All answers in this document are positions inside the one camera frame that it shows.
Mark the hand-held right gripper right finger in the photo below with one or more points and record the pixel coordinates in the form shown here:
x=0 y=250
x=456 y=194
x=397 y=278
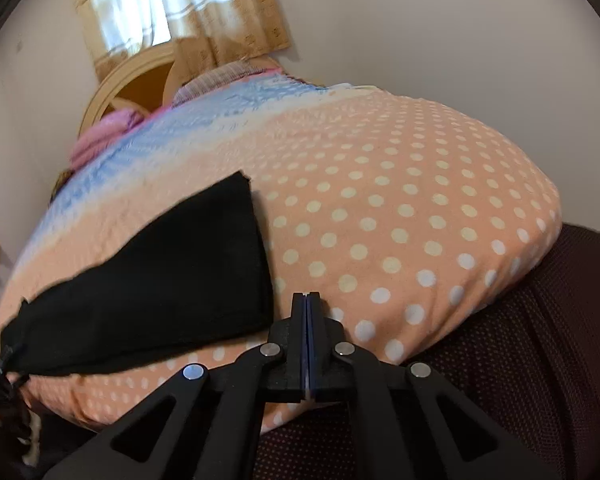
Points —
x=314 y=340

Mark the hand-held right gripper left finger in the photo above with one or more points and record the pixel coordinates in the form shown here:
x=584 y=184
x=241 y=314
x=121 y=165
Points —
x=300 y=340

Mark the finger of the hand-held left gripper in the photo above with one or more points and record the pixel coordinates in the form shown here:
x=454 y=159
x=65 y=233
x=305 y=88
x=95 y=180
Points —
x=2 y=390

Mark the black pants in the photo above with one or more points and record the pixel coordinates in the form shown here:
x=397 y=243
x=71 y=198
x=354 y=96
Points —
x=155 y=285

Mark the polka dot bed blanket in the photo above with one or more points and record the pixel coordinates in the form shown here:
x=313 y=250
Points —
x=405 y=185

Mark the person's dark dotted clothing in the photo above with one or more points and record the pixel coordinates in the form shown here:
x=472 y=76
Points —
x=530 y=360

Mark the striped pillow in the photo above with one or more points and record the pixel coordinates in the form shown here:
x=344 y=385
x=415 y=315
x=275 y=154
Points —
x=215 y=80

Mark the pink folded blanket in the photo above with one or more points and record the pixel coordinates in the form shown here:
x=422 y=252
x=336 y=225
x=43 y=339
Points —
x=105 y=135

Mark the cream wooden headboard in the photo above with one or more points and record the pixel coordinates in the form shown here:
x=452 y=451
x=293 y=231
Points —
x=130 y=87

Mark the tan patterned window curtain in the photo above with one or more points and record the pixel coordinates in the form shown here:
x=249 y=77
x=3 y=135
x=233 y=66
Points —
x=190 y=10

